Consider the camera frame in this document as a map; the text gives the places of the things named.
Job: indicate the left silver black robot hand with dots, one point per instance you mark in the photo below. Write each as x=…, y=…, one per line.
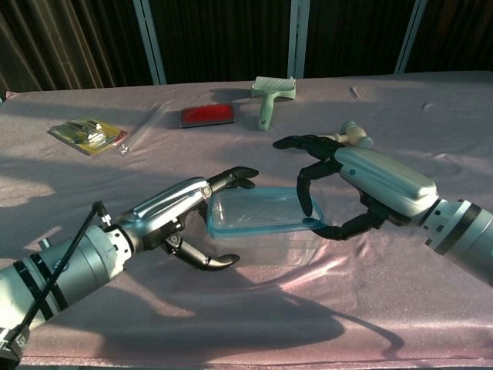
x=169, y=200

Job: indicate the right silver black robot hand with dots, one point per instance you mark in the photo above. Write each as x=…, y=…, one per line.
x=385, y=181

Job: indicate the clear blue-rimmed container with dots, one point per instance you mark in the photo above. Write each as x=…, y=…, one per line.
x=262, y=212

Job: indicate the clear blue-tinted plastic container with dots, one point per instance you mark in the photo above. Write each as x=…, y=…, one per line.
x=269, y=246

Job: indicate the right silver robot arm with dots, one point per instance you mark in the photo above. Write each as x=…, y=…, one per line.
x=462, y=235

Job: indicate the small wooden mallet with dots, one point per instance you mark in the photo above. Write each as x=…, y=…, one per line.
x=356, y=135

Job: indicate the clear glass tube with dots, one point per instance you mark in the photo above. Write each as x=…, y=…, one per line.
x=148, y=125

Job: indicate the red ink pad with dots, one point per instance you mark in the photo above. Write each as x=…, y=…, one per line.
x=208, y=115

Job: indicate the yellow blister pack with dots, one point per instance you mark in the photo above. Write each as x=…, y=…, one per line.
x=88, y=135

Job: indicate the mint green roller tool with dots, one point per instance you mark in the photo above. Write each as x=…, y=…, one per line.
x=265, y=112

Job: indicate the pink tablecloth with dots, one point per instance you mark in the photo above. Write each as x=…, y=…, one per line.
x=269, y=320

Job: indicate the light grey metal frame post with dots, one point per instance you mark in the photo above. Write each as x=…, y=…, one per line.
x=298, y=38
x=152, y=46
x=410, y=38

